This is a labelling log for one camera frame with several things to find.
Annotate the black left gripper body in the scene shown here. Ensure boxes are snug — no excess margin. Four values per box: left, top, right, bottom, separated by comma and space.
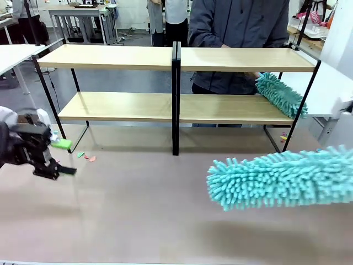
10, 113, 54, 167

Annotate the large teal chenille duster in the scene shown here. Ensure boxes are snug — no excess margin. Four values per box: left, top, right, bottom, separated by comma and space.
206, 144, 353, 213

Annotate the white side table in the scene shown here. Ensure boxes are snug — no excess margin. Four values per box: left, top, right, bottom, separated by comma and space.
0, 43, 46, 96

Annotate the bystander in black trousers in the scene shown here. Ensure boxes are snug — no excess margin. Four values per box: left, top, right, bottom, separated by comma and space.
12, 0, 49, 45

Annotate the black pole stand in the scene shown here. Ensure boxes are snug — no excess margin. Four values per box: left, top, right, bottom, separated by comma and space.
288, 0, 314, 52
23, 0, 46, 47

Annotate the white desk with dark items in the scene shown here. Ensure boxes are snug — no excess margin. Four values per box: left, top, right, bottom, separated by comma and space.
0, 5, 14, 45

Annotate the grey metal workbench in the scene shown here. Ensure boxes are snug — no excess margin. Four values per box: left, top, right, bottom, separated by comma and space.
48, 4, 120, 45

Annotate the bystander in long grey coat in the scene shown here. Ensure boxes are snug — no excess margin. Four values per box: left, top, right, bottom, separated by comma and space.
147, 0, 167, 47

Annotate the bystander in white top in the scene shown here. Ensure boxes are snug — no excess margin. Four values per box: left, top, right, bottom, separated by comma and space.
164, 0, 190, 47

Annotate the person in grey jacket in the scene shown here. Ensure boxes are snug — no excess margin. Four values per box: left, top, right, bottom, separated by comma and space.
187, 0, 290, 96

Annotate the large white table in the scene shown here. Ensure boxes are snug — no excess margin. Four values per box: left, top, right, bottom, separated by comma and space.
271, 59, 353, 151

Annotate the wooden workbench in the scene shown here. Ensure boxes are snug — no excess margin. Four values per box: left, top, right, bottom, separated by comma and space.
286, 25, 329, 51

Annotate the pink printed bag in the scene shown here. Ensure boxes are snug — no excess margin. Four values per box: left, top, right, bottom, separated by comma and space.
295, 10, 324, 27

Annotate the black floor cable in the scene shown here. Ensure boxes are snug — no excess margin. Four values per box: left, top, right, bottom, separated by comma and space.
41, 67, 61, 113

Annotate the wooden two-tier shelf black frame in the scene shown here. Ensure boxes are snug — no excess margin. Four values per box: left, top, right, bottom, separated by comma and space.
31, 38, 178, 156
175, 41, 322, 156

